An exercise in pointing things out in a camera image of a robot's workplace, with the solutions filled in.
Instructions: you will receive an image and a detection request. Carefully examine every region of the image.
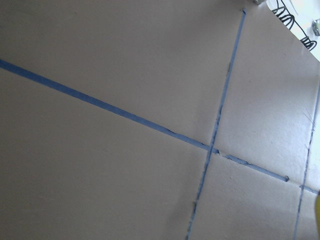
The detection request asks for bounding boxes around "yellow banana basket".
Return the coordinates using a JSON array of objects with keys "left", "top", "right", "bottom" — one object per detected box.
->
[{"left": 314, "top": 192, "right": 320, "bottom": 239}]

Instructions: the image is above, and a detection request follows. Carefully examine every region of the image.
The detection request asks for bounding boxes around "black coiled cable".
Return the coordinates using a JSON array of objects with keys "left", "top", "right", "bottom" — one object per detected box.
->
[{"left": 272, "top": 0, "right": 318, "bottom": 52}]

